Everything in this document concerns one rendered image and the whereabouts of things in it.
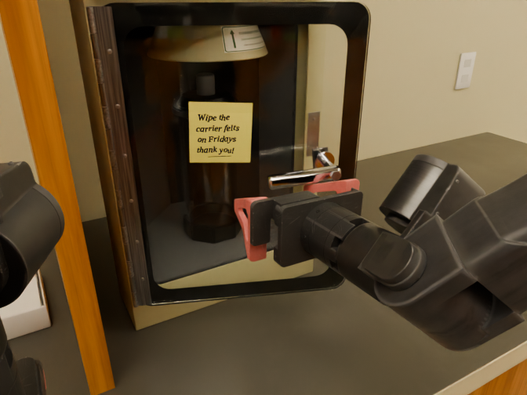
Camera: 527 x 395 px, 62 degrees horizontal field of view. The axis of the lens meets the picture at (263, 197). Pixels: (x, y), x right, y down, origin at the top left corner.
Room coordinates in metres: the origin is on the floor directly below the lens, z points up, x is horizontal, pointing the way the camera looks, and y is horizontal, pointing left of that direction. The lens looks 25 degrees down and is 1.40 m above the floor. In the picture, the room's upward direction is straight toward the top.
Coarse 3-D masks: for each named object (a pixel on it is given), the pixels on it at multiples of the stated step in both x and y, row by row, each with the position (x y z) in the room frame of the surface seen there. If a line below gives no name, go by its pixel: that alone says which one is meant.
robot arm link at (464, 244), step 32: (512, 192) 0.25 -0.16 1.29; (448, 224) 0.26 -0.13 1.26; (480, 224) 0.24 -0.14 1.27; (512, 224) 0.23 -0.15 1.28; (448, 256) 0.24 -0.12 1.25; (480, 256) 0.22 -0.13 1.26; (512, 256) 0.22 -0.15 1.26; (384, 288) 0.25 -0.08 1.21; (416, 288) 0.23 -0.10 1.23; (448, 288) 0.22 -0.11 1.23; (480, 288) 0.24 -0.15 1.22; (512, 288) 0.22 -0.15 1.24; (416, 320) 0.23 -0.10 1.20; (448, 320) 0.23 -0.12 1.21; (480, 320) 0.23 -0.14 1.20; (512, 320) 0.22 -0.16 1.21
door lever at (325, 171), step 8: (328, 152) 0.54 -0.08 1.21; (320, 160) 0.54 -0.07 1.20; (328, 160) 0.53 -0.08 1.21; (320, 168) 0.50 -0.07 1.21; (328, 168) 0.49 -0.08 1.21; (336, 168) 0.49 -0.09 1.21; (272, 176) 0.48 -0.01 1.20; (280, 176) 0.48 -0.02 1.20; (288, 176) 0.48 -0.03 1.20; (296, 176) 0.48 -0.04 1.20; (304, 176) 0.48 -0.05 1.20; (312, 176) 0.49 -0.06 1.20; (320, 176) 0.49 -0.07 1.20; (328, 176) 0.49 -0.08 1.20; (336, 176) 0.49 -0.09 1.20; (272, 184) 0.48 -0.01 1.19; (280, 184) 0.48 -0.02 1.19; (288, 184) 0.48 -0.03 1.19; (296, 184) 0.48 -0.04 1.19; (304, 184) 0.49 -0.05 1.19
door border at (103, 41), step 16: (96, 16) 0.50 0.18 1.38; (112, 16) 0.50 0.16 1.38; (96, 32) 0.50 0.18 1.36; (112, 32) 0.50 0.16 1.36; (96, 48) 0.50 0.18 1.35; (112, 48) 0.50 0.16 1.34; (112, 64) 0.50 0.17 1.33; (112, 80) 0.50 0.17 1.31; (112, 96) 0.50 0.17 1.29; (112, 112) 0.50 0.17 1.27; (112, 128) 0.50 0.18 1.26; (112, 144) 0.50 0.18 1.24; (128, 144) 0.50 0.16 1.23; (128, 160) 0.50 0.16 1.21; (128, 176) 0.50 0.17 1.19; (128, 192) 0.50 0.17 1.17; (128, 208) 0.50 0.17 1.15; (128, 224) 0.50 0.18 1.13; (128, 256) 0.50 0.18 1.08; (144, 256) 0.50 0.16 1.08; (144, 272) 0.50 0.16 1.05; (144, 288) 0.50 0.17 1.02; (144, 304) 0.50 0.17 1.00
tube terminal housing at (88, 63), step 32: (96, 0) 0.52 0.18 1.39; (128, 0) 0.53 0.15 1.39; (160, 0) 0.55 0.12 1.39; (192, 0) 0.57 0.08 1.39; (224, 0) 0.59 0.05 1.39; (256, 0) 0.61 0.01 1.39; (288, 0) 0.63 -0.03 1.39; (320, 0) 0.66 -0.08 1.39; (96, 96) 0.52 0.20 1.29; (96, 128) 0.55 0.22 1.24; (96, 160) 0.60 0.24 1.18; (128, 288) 0.52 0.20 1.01; (160, 320) 0.53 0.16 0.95
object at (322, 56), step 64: (128, 64) 0.51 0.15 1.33; (192, 64) 0.52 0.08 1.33; (256, 64) 0.53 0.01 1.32; (320, 64) 0.54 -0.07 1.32; (128, 128) 0.50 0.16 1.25; (256, 128) 0.53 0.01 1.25; (320, 128) 0.54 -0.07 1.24; (192, 192) 0.51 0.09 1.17; (256, 192) 0.53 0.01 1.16; (320, 192) 0.54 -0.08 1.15; (192, 256) 0.51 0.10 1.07
